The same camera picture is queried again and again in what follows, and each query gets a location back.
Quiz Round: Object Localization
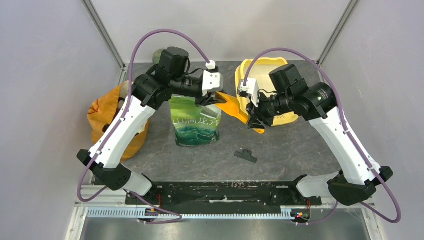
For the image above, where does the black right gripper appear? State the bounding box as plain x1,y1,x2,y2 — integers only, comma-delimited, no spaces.
245,90,293,130

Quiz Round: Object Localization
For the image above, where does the orange plastic litter scoop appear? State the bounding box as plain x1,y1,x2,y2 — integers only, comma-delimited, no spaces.
215,94,249,126

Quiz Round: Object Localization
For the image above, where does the green cat litter bag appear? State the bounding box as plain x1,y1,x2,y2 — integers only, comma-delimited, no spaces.
169,95,222,147

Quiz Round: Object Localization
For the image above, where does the black bag clip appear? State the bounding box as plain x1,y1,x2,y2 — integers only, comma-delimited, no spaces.
234,149,258,164

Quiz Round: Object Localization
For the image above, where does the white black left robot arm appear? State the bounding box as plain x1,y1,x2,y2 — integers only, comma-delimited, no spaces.
76,47,223,204

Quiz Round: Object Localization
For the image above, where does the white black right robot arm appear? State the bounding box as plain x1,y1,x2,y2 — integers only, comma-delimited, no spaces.
237,64,394,206

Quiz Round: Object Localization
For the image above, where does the yellow plastic litter box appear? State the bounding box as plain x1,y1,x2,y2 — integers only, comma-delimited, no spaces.
235,57,299,127

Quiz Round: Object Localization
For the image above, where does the orange fabric bag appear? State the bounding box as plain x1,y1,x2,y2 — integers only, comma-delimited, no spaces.
87,81,149,163

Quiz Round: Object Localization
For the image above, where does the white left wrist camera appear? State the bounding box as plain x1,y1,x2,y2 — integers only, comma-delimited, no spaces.
202,60,224,97

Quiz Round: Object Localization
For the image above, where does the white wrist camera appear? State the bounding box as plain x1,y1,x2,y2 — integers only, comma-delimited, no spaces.
237,77,260,107
202,60,224,97

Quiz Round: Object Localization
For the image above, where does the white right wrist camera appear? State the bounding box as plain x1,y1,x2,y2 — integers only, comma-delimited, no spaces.
237,77,260,107

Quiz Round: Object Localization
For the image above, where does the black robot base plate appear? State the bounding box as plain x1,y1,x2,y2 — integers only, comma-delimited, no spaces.
142,181,322,207

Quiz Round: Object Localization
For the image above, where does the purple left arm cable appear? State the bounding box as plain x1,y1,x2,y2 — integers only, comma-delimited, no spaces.
77,28,216,225

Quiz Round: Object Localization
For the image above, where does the grey slotted cable duct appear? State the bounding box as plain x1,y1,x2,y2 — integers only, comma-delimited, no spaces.
86,206,294,220

